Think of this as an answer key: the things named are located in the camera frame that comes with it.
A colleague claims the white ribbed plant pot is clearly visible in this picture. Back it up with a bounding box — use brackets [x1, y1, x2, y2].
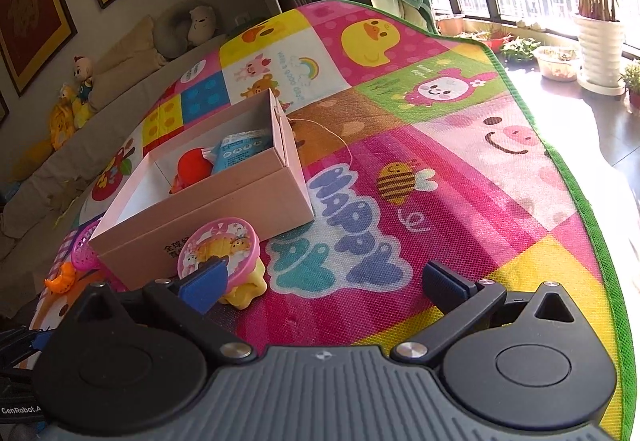
[576, 16, 624, 96]

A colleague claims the beige cushion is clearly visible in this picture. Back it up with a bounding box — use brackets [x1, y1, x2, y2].
[89, 15, 166, 112]

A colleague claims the yellow plush toy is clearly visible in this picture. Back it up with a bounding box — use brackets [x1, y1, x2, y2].
[11, 83, 81, 182]

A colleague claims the grey neck pillow bear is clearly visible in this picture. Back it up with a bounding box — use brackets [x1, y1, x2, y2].
[153, 0, 217, 60]

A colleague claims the pink cardboard box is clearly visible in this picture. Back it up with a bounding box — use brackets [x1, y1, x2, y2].
[89, 91, 314, 289]

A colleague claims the pink round cartoon toy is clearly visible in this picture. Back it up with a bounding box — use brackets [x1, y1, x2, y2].
[177, 218, 267, 310]

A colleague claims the cartoon boy doll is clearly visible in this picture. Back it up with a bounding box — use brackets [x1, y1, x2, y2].
[72, 56, 94, 130]

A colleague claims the orange plastic toy piece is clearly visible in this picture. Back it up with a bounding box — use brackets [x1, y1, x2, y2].
[43, 261, 76, 295]

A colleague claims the blue tissue packet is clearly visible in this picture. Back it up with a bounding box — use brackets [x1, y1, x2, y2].
[213, 129, 272, 173]

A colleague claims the beige sofa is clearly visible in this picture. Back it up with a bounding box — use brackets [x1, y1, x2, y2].
[1, 34, 227, 317]

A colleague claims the colourful cartoon play mat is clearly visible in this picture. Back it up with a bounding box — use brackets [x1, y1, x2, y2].
[19, 0, 637, 441]

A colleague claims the pink plastic toy basket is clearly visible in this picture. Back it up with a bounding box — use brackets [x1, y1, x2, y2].
[70, 219, 102, 272]

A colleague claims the red plastic lid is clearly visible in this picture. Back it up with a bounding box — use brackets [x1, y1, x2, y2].
[169, 147, 215, 194]

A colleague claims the red gold framed picture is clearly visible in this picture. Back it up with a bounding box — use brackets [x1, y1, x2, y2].
[1, 0, 77, 94]

